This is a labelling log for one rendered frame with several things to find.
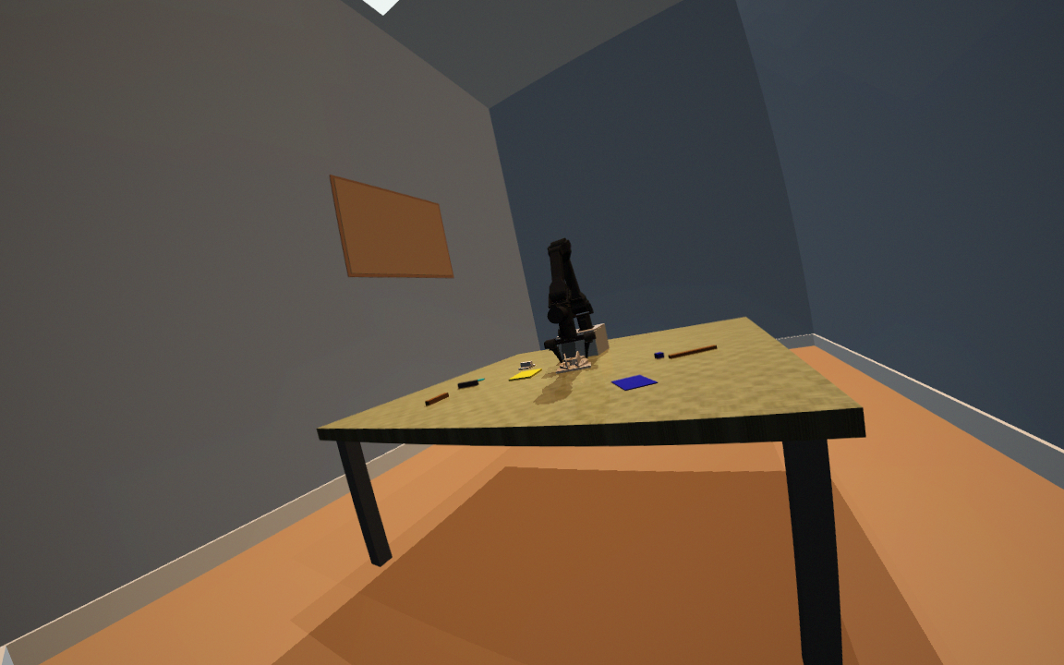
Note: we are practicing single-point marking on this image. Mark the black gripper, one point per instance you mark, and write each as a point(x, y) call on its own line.
point(568, 331)

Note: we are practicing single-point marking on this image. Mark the blue rectangular plate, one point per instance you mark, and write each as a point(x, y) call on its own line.
point(633, 382)

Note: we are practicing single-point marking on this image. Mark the orange flat bar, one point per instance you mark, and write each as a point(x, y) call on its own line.
point(693, 351)

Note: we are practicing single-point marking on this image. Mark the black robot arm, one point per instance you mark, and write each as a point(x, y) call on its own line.
point(565, 299)

